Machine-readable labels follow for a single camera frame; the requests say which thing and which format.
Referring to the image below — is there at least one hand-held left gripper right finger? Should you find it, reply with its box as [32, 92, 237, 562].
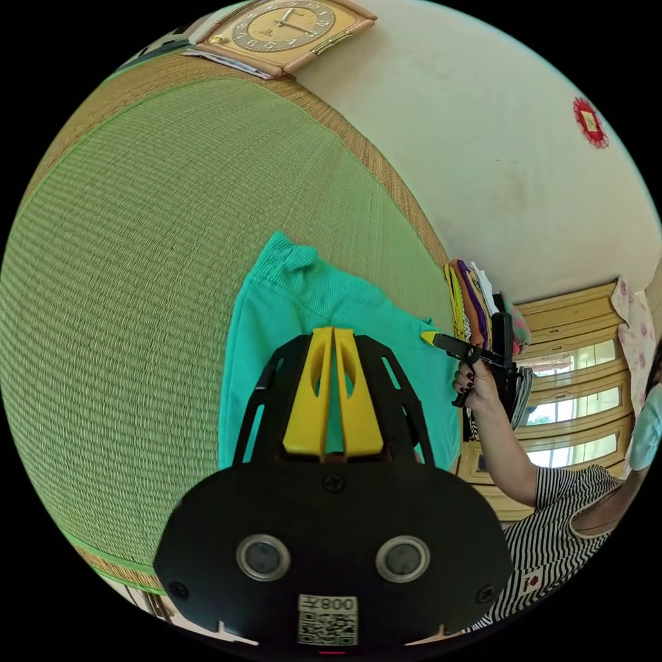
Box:
[334, 327, 385, 458]

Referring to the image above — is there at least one yellow wooden cupboard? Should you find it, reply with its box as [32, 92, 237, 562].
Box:
[454, 281, 638, 526]

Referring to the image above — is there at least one square wooden wall clock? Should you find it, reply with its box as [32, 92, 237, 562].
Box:
[195, 0, 377, 79]

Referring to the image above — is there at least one green long sleeve shirt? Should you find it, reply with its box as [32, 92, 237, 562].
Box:
[217, 230, 462, 472]

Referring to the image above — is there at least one red round wall ornament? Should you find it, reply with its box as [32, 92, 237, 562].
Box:
[572, 96, 610, 150]

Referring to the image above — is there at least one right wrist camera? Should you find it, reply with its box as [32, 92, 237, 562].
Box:
[491, 311, 515, 363]

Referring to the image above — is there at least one person's right hand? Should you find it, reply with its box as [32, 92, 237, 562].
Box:
[452, 357, 499, 414]

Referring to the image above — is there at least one person's right forearm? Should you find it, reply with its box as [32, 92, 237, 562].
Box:
[469, 398, 542, 509]

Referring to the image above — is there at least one person's body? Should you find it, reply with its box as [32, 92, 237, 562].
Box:
[465, 351, 662, 634]

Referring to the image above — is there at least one floral pink cloth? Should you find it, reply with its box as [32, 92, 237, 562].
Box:
[612, 276, 658, 404]

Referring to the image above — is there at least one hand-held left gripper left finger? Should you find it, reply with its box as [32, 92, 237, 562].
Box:
[282, 326, 334, 457]

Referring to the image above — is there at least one pile of clothes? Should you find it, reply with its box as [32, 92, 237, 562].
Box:
[442, 258, 534, 441]

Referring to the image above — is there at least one bed with woven green mat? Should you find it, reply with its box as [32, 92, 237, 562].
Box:
[0, 51, 456, 596]

